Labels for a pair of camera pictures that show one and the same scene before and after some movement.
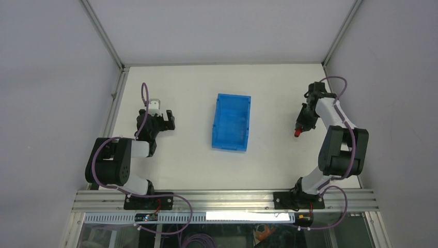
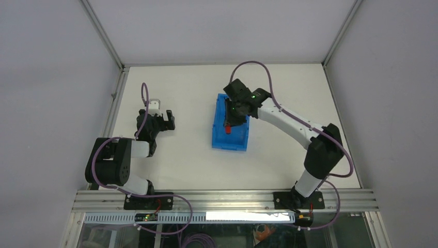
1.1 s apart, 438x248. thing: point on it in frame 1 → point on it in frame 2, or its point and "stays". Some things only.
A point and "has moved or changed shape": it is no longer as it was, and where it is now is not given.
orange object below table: (261, 236) stays
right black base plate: (296, 199) stays
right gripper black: (300, 122) → (230, 120)
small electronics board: (146, 217) stays
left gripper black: (165, 125) stays
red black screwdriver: (297, 132) has moved or changed shape
